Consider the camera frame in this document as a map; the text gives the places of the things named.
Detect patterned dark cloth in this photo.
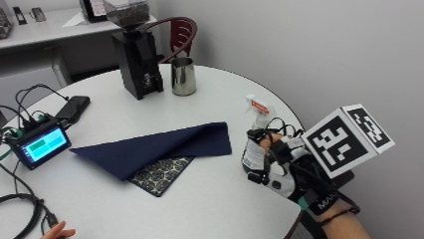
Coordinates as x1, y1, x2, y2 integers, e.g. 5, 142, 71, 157
128, 155, 196, 198

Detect black coffee grinder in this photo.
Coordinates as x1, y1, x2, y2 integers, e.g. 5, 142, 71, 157
102, 0, 166, 102

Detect red chair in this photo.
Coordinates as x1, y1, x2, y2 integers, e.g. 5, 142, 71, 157
139, 16, 199, 65

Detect steel milk pitcher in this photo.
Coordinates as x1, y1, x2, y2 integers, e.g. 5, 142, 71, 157
170, 57, 198, 98

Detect small black object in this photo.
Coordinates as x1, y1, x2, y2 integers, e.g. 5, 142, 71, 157
12, 5, 29, 26

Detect white side counter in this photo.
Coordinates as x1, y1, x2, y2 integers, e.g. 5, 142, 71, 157
0, 6, 158, 88

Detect white marker cube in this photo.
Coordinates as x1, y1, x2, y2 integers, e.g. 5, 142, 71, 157
300, 103, 396, 179

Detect black looped cable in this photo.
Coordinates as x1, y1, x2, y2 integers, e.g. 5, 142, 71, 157
0, 83, 70, 133

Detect dark wrist bracelet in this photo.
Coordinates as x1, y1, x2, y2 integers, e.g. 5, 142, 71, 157
317, 206, 360, 227

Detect navy blue cloth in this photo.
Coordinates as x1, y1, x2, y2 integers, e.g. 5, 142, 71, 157
69, 120, 232, 182

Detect black power bank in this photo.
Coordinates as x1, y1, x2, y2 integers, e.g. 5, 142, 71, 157
54, 95, 91, 125

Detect small grey object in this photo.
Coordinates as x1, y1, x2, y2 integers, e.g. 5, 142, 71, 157
29, 7, 47, 23

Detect white spray bottle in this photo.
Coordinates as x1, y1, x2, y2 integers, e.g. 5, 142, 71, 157
239, 94, 272, 173

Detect black framed picture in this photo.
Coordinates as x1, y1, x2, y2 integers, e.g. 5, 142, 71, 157
78, 0, 110, 24

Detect small touchscreen device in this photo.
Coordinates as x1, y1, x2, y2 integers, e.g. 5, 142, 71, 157
4, 114, 73, 171

